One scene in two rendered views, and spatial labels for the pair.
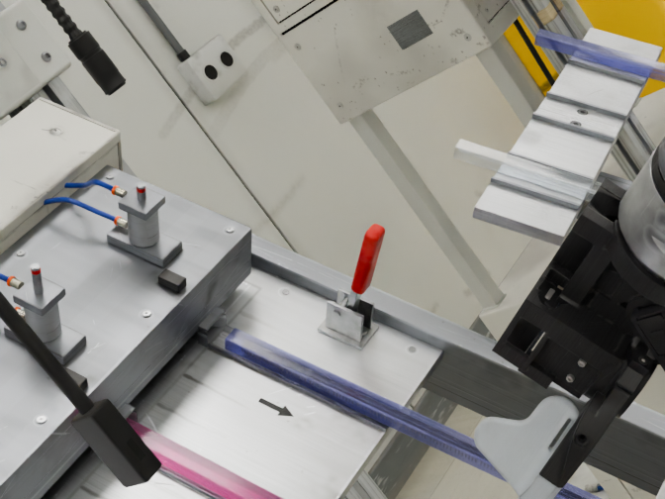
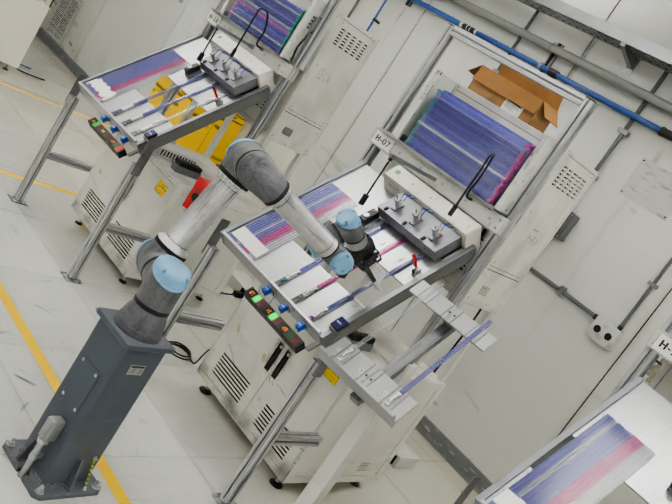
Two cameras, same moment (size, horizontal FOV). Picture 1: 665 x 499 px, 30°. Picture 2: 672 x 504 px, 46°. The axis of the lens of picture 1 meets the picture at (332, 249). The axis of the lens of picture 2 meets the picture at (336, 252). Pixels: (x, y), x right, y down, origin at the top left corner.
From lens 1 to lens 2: 2.78 m
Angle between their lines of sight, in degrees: 78
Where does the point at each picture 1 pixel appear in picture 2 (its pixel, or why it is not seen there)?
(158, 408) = (407, 245)
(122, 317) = (417, 231)
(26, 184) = (452, 220)
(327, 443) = (390, 264)
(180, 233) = (436, 242)
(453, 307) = not seen: outside the picture
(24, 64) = (490, 222)
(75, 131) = (467, 229)
